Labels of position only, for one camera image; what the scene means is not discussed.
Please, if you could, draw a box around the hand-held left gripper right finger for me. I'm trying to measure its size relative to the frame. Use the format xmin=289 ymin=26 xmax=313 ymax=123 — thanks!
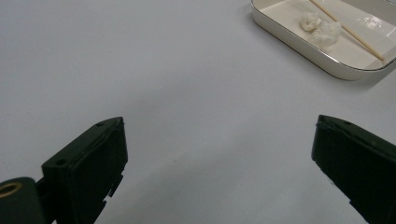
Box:
xmin=311 ymin=114 xmax=396 ymax=224

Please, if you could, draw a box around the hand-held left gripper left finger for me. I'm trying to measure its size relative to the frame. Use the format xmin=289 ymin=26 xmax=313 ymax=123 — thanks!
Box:
xmin=41 ymin=116 xmax=129 ymax=224

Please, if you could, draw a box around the white tray with gold rim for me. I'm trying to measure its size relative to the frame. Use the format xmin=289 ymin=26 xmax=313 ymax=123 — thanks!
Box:
xmin=250 ymin=0 xmax=396 ymax=81

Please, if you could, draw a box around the thin wooden stick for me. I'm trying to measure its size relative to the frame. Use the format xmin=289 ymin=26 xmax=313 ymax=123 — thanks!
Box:
xmin=308 ymin=0 xmax=386 ymax=62

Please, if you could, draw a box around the large white tissue wad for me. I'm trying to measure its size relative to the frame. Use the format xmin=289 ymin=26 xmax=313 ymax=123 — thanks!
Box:
xmin=307 ymin=21 xmax=343 ymax=49

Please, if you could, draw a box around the small white tissue wad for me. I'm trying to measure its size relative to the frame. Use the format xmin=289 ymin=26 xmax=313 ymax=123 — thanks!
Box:
xmin=299 ymin=12 xmax=323 ymax=33

